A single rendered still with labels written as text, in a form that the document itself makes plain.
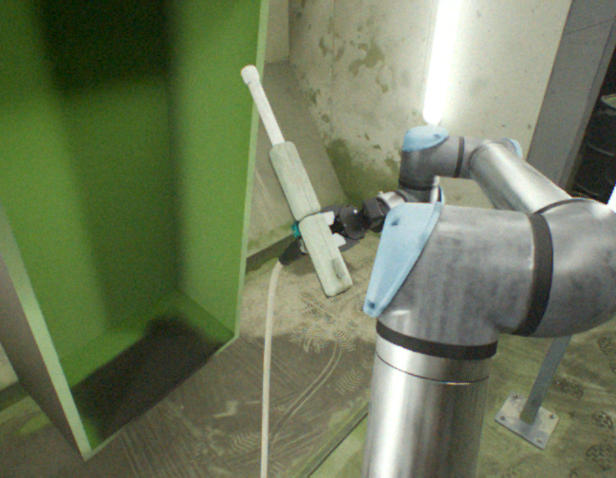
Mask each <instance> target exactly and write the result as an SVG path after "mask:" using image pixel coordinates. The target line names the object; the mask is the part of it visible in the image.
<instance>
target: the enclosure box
mask: <svg viewBox="0 0 616 478"><path fill-rule="evenodd" d="M269 4H270V0H0V342H1V344H2V346H3V349H4V351H5V353H6V355H7V357H8V359H9V362H10V364H11V366H12V368H13V370H14V372H15V374H16V375H17V377H18V379H19V381H20V383H21V385H22V386H23V387H24V389H25V390H26V391H27V392H28V394H29V395H30V396H31V397H32V398H33V400H34V401H35V402H36V403H37V405H38V406H39V407H40V408H41V409H42V411H43V412H44V413H45V414H46V416H47V417H48V418H49V419H50V421H51V422H52V423H53V424H54V426H55V427H56V428H57V429H58V430H59V432H60V433H61V434H62V435H63V436H64V438H65V439H66V440H67V442H68V443H69V444H70V445H71V446H72V448H73V449H74V450H75V451H76V452H77V453H78V454H79V455H80V456H81V458H82V459H83V460H84V461H85V462H86V461H87V460H88V459H89V458H91V457H92V456H93V455H94V454H95V453H97V452H98V451H99V450H101V449H102V448H103V447H104V446H106V445H107V444H108V443H109V442H110V441H112V440H113V439H114V438H115V437H117V436H118V435H119V434H120V433H122V432H123V431H124V430H125V429H127V428H128V427H129V426H130V425H132V424H133V423H134V422H135V421H137V420H138V419H139V418H140V417H141V416H143V415H144V414H145V413H147V412H148V411H149V410H150V409H152V408H153V407H154V406H155V405H156V404H158V403H159V402H160V401H161V400H163V399H164V398H165V397H166V396H168V395H169V394H170V393H171V392H173V391H174V390H175V389H176V388H177V387H178V386H179V385H180V384H182V383H183V382H184V381H185V380H186V379H188V378H189V377H190V376H192V375H193V374H194V373H195V372H197V371H198V370H199V369H200V368H201V367H203V366H204V365H205V364H206V363H208V362H209V361H210V360H211V359H213V358H214V357H215V356H216V355H218V354H219V353H220V352H221V351H223V350H224V349H225V348H226V347H228V346H229V345H230V344H231V343H232V342H234V341H235V340H236V339H238V338H239V330H240V320H241V309H242V299H243V288H244V278H245V267H246V257H247V246H248V236H249V225H250V215H251V203H252V183H253V173H254V162H255V152H256V141H257V131H258V121H259V111H258V108H257V106H256V104H255V101H254V99H253V96H252V93H251V90H250V88H249V86H248V85H247V84H246V83H245V82H244V80H243V77H242V75H241V71H242V69H243V68H245V67H246V66H249V65H252V66H255V68H256V70H257V73H258V75H259V82H260V84H261V86H262V79H263V67H264V57H265V46H266V36H267V25H268V15H269Z"/></svg>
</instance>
